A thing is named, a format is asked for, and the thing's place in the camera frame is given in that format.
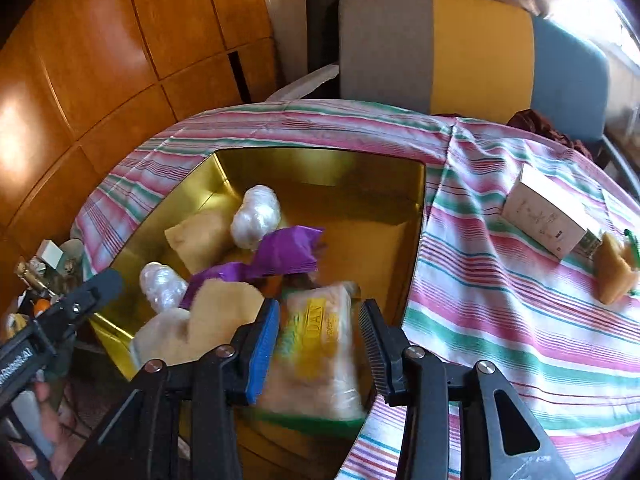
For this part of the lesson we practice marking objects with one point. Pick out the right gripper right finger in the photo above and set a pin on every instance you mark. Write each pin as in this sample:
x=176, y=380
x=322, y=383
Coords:
x=500, y=438

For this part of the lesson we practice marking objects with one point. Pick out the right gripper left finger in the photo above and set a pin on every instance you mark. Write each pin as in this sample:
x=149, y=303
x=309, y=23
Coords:
x=138, y=438

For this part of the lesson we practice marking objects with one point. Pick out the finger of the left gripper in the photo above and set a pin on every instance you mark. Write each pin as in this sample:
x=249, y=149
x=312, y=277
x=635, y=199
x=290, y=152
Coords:
x=61, y=320

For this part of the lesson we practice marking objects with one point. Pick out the white plastic-wrapped bundle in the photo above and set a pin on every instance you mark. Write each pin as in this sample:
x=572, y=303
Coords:
x=162, y=286
x=258, y=216
x=162, y=338

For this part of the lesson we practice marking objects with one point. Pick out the yellow sponge block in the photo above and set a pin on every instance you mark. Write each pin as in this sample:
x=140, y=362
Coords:
x=201, y=240
x=614, y=277
x=218, y=309

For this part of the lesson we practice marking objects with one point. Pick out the yellow green snack packet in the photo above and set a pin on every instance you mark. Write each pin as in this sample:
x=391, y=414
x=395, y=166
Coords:
x=312, y=376

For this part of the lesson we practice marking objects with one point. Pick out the white carton box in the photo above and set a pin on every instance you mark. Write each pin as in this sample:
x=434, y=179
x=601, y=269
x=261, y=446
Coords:
x=550, y=215

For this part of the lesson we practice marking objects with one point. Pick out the person's left hand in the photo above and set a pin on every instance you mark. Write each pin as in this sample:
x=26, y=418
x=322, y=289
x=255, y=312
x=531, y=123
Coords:
x=43, y=424

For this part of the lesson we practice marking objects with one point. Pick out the striped bedsheet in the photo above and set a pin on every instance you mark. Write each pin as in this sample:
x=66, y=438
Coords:
x=481, y=288

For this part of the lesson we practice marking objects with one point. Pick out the wooden wardrobe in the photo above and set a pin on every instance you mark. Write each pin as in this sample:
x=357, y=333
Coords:
x=84, y=82

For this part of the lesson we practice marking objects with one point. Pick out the gold tin box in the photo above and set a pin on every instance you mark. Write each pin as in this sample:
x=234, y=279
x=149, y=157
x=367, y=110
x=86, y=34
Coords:
x=369, y=208

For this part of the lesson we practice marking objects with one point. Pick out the dark red cloth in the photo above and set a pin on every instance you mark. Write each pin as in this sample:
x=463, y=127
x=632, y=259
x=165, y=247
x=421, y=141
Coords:
x=531, y=121

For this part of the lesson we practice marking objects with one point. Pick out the tricolour armchair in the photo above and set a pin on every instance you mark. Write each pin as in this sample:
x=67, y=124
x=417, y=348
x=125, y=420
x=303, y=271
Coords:
x=473, y=58

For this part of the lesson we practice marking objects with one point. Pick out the black rolled mat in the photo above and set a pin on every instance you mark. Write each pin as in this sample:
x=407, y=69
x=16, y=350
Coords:
x=323, y=33

